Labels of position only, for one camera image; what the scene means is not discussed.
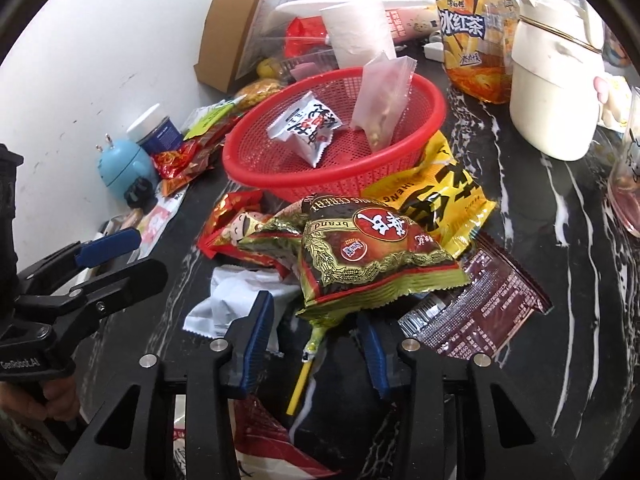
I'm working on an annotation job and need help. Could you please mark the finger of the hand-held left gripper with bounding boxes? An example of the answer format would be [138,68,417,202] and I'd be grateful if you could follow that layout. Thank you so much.
[17,227,143,296]
[15,258,168,356]

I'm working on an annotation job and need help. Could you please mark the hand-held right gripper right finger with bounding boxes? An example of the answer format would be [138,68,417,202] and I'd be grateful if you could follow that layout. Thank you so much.
[356,310,581,480]

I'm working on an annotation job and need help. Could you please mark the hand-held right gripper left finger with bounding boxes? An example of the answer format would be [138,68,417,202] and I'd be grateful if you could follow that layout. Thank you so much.
[55,290,276,480]

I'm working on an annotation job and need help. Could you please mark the green gold cereal packet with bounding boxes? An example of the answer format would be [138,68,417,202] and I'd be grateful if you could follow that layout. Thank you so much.
[295,192,471,333]

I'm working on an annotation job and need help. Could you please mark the red gold candy packet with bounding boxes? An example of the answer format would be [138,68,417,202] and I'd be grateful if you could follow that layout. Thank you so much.
[197,191,306,281]

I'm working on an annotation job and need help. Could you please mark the brown snack packet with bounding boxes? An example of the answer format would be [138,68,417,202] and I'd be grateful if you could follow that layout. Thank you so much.
[397,232,553,361]

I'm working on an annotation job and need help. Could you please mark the red plastic basket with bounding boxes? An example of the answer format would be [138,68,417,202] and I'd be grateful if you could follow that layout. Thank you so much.
[221,66,447,204]

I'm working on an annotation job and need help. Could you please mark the yellow black snack bag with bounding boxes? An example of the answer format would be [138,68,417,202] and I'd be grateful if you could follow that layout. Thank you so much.
[361,130,497,261]

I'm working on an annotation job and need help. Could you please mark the person's left hand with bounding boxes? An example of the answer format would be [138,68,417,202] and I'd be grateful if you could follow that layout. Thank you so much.
[0,375,83,425]

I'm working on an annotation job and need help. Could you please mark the white crumpled wrapper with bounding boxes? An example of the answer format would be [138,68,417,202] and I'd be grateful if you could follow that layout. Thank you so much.
[183,265,281,356]

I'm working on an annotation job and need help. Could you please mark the pink white card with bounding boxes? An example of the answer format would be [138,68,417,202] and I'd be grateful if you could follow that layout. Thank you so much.
[135,192,188,256]

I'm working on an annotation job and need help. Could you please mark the yellow straw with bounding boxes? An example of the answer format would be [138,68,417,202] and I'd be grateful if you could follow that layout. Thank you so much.
[285,350,316,417]

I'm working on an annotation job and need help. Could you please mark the blue round toy figure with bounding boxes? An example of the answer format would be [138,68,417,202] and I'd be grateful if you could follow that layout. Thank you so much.
[96,134,160,211]

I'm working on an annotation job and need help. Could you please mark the red gold snack packet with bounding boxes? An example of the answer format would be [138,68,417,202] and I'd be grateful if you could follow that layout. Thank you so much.
[151,125,236,196]

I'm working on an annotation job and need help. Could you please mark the red white printed packet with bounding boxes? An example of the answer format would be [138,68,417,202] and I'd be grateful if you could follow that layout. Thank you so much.
[172,392,336,480]

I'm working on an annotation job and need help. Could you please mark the blue jar white lid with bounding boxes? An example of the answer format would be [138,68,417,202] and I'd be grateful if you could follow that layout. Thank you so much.
[126,103,183,158]

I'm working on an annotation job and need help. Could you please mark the green snack packet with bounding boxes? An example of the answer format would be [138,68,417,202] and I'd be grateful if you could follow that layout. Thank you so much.
[182,97,241,141]

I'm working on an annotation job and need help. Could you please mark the white red snack packet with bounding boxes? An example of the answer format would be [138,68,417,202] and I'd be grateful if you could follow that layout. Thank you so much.
[266,91,343,168]

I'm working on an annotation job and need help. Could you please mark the yellow orange snack packet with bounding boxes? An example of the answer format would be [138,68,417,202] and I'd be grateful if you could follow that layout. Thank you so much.
[232,77,291,111]

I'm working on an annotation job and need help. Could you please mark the yellow round candy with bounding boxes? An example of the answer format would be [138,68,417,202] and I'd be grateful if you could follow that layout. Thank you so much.
[257,57,288,81]

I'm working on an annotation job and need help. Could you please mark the cardboard box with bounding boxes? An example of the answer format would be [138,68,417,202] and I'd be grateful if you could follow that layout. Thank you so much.
[194,0,313,95]

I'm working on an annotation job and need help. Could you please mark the clear pink plastic packet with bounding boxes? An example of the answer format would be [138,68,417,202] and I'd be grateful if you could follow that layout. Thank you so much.
[349,52,418,152]

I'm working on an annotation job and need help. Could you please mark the red plastic bag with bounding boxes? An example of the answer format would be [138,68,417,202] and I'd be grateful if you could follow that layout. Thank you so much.
[284,16,333,58]

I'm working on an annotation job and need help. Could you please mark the printed glass cup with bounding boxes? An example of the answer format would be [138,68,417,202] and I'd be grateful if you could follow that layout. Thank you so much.
[607,115,640,238]

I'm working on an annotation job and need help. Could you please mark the white paper cup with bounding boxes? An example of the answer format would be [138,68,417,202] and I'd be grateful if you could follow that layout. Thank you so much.
[319,0,397,70]

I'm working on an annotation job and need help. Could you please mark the cream electric kettle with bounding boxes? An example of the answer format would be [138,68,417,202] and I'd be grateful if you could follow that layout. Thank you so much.
[509,0,606,162]

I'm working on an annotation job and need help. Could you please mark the white pink carton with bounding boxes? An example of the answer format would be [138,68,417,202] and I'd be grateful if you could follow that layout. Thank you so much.
[274,0,438,46]

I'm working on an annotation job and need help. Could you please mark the orange iced tea bottle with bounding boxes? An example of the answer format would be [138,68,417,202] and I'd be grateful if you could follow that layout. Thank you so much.
[434,0,521,106]

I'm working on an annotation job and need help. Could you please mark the white pink plush toy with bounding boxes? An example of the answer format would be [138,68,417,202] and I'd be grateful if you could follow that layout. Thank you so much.
[592,74,640,131]

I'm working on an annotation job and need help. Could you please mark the colourful printed packet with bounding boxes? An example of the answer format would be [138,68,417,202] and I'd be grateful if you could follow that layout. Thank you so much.
[602,25,633,68]

